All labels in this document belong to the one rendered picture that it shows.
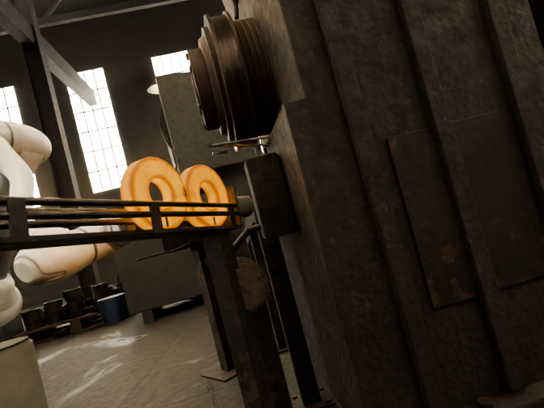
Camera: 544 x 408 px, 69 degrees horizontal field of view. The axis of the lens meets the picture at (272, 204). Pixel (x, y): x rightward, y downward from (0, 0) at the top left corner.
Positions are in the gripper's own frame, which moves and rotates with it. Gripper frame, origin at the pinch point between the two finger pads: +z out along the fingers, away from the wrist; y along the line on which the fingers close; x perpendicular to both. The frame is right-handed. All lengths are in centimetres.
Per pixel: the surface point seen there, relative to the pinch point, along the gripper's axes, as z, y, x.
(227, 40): 11, -28, 45
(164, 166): 7.6, 12.7, 5.7
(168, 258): -200, -195, -3
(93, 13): -533, -552, 581
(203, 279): -58, -65, -24
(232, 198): 8.0, -7.3, -3.2
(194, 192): 7.1, 5.3, -0.3
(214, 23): 8, -30, 54
